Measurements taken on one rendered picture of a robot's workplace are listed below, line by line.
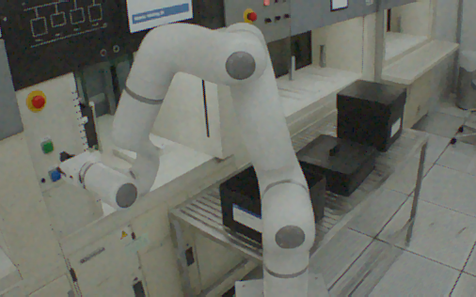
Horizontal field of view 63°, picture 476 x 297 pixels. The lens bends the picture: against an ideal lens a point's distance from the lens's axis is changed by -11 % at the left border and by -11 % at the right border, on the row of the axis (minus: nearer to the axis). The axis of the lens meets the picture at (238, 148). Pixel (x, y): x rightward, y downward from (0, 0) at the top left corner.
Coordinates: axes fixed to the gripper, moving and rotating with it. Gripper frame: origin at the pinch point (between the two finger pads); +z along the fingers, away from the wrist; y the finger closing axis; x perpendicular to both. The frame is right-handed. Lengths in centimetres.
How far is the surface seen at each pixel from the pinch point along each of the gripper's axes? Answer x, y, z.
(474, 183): -120, 270, -67
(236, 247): -44, 40, -26
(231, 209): -34, 46, -19
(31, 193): -11.9, -9.7, 12.5
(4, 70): 27.4, -7.9, 11.6
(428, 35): -30, 365, 15
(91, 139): -23, 36, 54
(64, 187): -15.6, 2.0, 13.2
